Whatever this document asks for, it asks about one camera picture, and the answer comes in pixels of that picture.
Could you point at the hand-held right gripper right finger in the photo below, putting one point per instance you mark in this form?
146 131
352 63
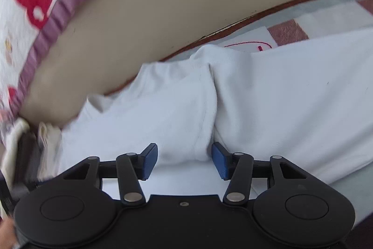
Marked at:
220 161

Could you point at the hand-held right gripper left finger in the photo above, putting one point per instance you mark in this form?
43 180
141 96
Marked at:
150 161

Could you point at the white shirt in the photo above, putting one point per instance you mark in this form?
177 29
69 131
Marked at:
276 97

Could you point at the person's left hand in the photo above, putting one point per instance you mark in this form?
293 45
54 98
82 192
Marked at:
7 234

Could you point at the folded dark brown garment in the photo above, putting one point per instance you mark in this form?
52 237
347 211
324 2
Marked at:
29 155

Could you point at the checkered rug with bear print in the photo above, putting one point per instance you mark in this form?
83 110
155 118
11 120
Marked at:
287 30

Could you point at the beige bed base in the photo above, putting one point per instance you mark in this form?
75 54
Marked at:
174 4

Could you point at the bear print quilt purple ruffle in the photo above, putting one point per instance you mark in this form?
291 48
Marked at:
17 18

